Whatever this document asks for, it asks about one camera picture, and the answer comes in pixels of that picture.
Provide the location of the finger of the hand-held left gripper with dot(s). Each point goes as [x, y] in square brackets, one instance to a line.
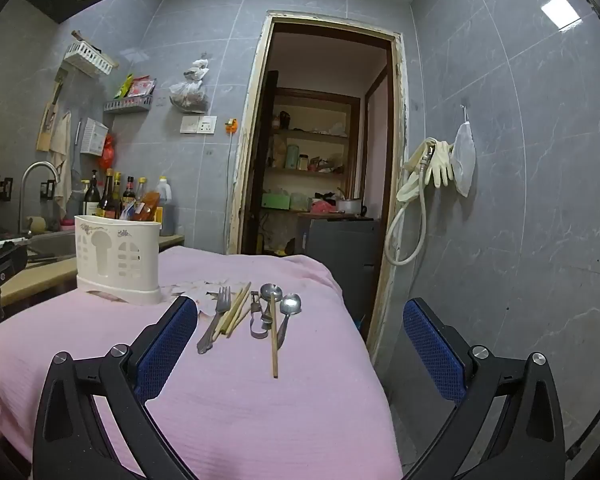
[5, 260]

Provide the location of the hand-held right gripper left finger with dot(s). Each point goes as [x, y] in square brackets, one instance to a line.
[167, 350]

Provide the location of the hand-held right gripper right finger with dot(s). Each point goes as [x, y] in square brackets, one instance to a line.
[432, 350]

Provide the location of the metal fork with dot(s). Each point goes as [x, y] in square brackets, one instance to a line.
[215, 322]

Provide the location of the wooden chopstick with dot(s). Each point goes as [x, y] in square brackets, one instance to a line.
[240, 307]
[236, 308]
[231, 309]
[274, 345]

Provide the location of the white plastic utensil holder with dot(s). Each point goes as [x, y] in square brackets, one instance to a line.
[147, 260]

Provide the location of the metal peeler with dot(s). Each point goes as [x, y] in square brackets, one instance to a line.
[255, 300]

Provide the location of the metal spoon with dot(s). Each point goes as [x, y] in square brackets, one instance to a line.
[266, 292]
[291, 304]

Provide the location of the beige dish sponge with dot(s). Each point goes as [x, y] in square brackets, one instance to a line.
[36, 224]

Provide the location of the steel sink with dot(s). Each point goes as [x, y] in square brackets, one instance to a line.
[50, 242]

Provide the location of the chrome faucet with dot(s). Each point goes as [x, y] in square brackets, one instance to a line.
[22, 195]

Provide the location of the pink floral blanket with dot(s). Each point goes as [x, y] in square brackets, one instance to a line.
[260, 410]

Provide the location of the row of condiment bottles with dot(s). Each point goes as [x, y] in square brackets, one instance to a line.
[107, 200]

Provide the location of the grey cabinet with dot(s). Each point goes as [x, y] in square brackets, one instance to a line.
[340, 260]

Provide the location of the wooden knife board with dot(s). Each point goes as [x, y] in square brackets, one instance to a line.
[45, 135]

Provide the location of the beige hanging towel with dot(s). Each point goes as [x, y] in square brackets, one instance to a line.
[60, 140]

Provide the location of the red plastic bag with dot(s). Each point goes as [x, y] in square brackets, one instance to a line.
[109, 150]

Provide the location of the small metal pot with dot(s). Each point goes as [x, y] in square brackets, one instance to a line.
[349, 207]

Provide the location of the cream rubber glove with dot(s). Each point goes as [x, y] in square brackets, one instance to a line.
[442, 165]
[410, 180]

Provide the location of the pink cloth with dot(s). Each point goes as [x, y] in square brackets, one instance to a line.
[322, 207]

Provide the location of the green box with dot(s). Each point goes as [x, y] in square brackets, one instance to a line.
[275, 201]

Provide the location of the white mesh bag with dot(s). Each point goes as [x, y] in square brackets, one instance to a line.
[464, 160]

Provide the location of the yellow-green snack packet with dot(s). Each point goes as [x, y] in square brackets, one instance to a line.
[125, 87]

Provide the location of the red snack packet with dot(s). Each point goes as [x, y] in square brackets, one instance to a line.
[142, 86]

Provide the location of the green canister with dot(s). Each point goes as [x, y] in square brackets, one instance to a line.
[293, 157]

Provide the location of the hanging plastic bag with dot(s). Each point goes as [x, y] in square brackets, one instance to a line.
[190, 97]

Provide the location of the wooden shelf unit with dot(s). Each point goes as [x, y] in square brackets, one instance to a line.
[310, 135]

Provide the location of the black wall outlet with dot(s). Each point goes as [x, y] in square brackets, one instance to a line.
[5, 189]
[46, 189]

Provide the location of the white wall box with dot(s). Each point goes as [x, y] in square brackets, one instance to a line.
[95, 137]

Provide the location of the grey wall shelf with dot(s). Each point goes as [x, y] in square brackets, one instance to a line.
[130, 105]

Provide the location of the white wall rack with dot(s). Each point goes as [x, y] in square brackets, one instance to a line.
[87, 60]

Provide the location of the white wall switch panel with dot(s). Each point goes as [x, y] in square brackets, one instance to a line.
[198, 124]

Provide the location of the orange wall hook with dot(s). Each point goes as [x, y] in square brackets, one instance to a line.
[231, 126]

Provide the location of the wooden door frame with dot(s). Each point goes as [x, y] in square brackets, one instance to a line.
[256, 110]

